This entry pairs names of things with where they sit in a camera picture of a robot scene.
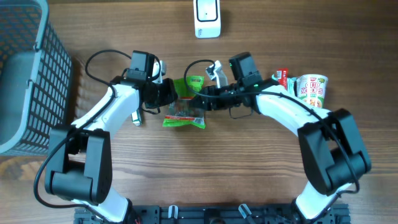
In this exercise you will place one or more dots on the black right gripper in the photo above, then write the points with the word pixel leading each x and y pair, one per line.
pixel 218 104

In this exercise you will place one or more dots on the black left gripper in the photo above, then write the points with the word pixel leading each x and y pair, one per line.
pixel 171 94

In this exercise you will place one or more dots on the bright green snack bag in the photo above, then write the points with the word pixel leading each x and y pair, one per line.
pixel 180 113

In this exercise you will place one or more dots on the green carton with barcode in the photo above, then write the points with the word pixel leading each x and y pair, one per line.
pixel 136 118

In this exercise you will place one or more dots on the red and white sachet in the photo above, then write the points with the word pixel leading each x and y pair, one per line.
pixel 281 75

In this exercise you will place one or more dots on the light green snack packet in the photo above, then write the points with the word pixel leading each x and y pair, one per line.
pixel 292 84

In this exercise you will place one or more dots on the cup noodles cup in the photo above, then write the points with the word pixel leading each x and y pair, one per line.
pixel 311 88

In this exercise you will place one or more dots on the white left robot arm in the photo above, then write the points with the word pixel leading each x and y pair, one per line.
pixel 79 166

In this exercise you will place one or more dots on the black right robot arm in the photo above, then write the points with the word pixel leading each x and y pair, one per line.
pixel 333 152

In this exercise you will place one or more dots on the white barcode scanner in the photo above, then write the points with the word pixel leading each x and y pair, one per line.
pixel 207 18

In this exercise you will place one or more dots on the grey plastic lattice basket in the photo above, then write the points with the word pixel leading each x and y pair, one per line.
pixel 36 78

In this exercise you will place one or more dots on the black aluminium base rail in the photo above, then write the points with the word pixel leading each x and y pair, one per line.
pixel 270 213

